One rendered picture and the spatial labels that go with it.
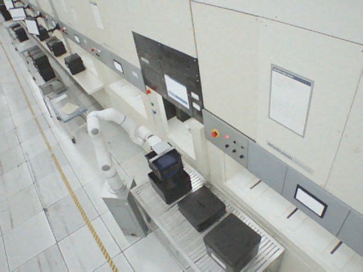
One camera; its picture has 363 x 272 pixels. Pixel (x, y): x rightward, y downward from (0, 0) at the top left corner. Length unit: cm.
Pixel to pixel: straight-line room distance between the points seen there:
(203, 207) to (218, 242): 43
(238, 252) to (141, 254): 147
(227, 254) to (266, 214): 50
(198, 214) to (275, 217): 59
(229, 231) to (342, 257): 78
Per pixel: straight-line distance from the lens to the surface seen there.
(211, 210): 224
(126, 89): 384
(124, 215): 289
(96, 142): 227
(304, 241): 214
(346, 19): 107
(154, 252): 310
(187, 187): 243
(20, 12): 667
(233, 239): 193
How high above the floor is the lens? 274
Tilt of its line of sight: 42 degrees down
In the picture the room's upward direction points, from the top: 11 degrees counter-clockwise
